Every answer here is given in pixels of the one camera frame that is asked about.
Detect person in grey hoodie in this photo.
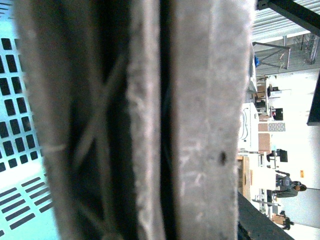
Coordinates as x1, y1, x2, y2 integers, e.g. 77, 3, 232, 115
271, 170, 308, 198

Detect brown left gripper left finger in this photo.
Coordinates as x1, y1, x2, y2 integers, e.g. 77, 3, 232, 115
14, 0, 163, 240

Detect black front produce tray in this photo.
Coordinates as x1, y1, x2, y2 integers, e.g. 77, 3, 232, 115
237, 192, 294, 240

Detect light blue plastic basket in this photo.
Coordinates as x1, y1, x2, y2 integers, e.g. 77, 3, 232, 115
0, 0, 60, 240

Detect brown left gripper right finger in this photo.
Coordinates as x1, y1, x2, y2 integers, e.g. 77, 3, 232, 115
170, 0, 256, 240

